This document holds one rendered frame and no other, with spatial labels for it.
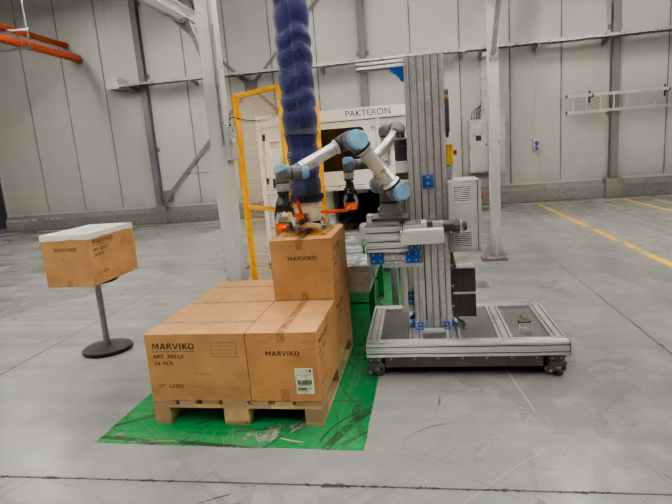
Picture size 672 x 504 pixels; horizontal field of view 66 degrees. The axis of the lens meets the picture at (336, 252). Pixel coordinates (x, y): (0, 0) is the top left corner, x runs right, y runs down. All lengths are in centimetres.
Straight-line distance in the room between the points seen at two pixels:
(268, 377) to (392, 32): 1080
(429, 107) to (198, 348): 204
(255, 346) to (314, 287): 66
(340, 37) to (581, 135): 597
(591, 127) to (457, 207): 996
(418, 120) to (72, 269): 275
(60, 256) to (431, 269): 274
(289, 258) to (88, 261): 163
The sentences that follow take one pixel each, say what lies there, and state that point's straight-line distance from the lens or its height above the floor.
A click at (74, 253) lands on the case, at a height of 88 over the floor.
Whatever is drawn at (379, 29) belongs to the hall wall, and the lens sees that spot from 1294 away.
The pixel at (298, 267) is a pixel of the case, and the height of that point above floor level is 76.
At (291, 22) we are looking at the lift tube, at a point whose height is 228.
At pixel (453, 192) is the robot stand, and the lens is 341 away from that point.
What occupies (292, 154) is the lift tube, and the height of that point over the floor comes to 148.
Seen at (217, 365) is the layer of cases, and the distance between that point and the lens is 299.
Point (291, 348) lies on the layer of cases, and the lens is 281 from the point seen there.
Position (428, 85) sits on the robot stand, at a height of 184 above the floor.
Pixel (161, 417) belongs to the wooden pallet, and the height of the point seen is 4.
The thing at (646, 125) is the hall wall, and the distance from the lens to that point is 1363.
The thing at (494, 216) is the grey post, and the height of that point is 54.
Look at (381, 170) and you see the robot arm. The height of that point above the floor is 134.
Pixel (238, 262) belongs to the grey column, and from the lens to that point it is 490.
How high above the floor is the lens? 146
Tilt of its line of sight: 11 degrees down
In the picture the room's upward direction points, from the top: 4 degrees counter-clockwise
